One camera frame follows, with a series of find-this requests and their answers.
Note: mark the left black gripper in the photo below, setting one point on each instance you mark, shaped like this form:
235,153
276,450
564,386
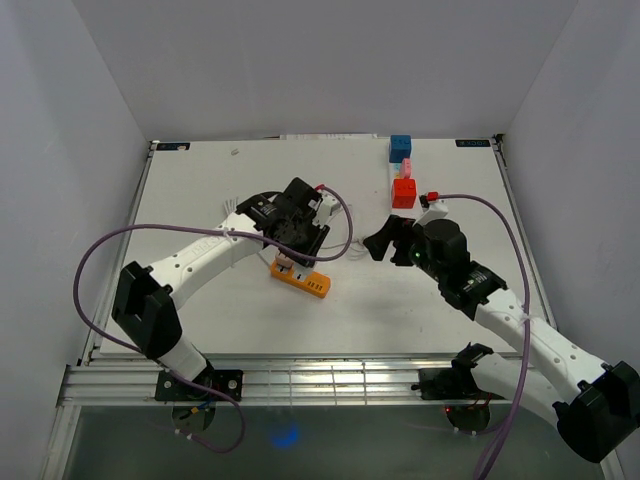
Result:
317,236

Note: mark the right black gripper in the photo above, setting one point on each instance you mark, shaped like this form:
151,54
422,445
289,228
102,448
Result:
377,243

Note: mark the rose gold plug adapter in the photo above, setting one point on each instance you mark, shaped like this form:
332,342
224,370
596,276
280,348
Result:
283,261

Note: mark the orange power strip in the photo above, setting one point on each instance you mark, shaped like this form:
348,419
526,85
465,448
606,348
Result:
262,210

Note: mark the red cube socket adapter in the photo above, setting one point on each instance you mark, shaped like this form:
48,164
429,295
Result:
404,193

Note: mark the white multicolour power strip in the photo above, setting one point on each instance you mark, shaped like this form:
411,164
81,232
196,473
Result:
357,250

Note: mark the pink plug adapter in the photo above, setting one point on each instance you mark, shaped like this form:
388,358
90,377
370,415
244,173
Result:
405,169

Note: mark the blue cube socket adapter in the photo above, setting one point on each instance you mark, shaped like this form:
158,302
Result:
400,148

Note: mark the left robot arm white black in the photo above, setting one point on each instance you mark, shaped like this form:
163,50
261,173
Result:
148,298

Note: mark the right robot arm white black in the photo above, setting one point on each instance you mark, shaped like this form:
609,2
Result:
593,404

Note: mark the right corner label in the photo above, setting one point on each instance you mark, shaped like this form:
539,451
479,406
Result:
472,143

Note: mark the corner label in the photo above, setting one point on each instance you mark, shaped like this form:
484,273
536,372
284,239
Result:
472,143
173,146

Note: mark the left corner label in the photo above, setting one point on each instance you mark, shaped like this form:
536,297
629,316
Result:
173,146

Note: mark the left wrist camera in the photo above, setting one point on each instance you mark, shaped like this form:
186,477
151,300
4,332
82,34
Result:
327,208

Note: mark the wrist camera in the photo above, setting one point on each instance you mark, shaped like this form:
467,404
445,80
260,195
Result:
327,208
433,208

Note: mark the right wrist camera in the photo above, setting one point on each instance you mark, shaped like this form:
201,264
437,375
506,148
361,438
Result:
433,208

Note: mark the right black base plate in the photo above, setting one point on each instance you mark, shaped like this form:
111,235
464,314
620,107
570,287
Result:
448,384

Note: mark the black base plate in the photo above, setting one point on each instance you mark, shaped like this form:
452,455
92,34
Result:
448,384
227,381

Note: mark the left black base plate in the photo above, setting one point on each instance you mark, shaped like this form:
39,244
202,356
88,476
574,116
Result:
227,381

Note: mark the aluminium frame rail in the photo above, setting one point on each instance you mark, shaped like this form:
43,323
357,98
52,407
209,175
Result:
266,382

